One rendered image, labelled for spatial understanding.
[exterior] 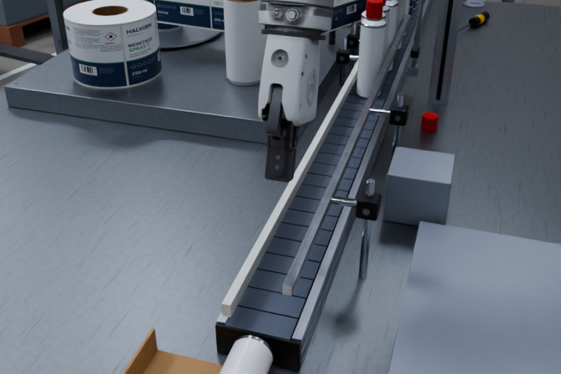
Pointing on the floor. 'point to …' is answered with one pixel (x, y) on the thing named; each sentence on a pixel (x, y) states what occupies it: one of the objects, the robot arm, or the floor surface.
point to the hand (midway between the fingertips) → (280, 164)
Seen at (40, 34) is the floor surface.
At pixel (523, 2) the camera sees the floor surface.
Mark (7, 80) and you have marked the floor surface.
